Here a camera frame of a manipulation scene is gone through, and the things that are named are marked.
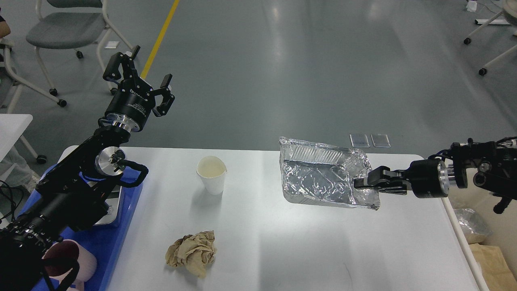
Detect aluminium foil container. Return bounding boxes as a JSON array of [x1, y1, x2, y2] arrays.
[[279, 137, 380, 211]]

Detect white chair base right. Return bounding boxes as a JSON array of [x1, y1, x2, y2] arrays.
[[464, 0, 517, 77]]

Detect pink mug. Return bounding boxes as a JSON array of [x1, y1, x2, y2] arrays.
[[42, 239, 97, 291]]

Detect grey office chair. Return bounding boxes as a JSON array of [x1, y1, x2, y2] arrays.
[[26, 0, 133, 98]]

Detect brown paper in bin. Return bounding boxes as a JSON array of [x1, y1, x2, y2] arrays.
[[469, 243, 517, 291]]

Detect white plastic bin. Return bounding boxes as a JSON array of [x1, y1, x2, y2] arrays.
[[442, 188, 517, 291]]

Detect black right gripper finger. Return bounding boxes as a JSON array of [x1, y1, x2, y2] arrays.
[[354, 166, 409, 195]]

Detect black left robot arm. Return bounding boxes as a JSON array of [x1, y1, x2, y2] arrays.
[[1, 46, 175, 291]]

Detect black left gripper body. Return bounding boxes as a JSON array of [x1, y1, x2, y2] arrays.
[[105, 80, 156, 132]]

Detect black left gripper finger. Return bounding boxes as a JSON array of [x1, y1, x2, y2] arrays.
[[148, 74, 175, 117], [102, 45, 141, 88]]

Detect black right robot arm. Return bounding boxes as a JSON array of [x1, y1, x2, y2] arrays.
[[354, 137, 517, 214]]

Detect black cables left edge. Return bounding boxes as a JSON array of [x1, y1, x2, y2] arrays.
[[0, 180, 25, 232]]

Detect clear floor plate left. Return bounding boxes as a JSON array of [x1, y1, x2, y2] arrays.
[[349, 134, 370, 148]]

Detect clear floor plate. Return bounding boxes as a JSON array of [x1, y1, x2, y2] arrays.
[[370, 134, 391, 148], [349, 134, 370, 148]]

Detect stainless steel rectangular tray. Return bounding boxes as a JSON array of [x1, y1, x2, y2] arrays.
[[93, 186, 124, 228]]

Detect brown paper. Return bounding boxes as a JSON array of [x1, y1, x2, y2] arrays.
[[469, 243, 517, 291], [165, 230, 217, 278]]

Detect person in white clothes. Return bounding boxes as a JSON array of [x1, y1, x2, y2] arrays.
[[0, 16, 40, 193]]

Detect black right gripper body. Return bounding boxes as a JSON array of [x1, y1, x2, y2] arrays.
[[406, 159, 450, 198]]

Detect blue plastic tray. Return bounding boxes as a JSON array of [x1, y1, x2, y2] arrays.
[[1, 160, 148, 291]]

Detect white paper cup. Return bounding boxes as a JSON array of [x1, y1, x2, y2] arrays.
[[196, 156, 227, 195]]

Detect white side table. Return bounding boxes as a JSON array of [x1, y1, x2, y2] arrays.
[[0, 114, 47, 164]]

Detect clear floor plate right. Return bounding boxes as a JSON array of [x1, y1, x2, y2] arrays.
[[370, 134, 391, 148]]

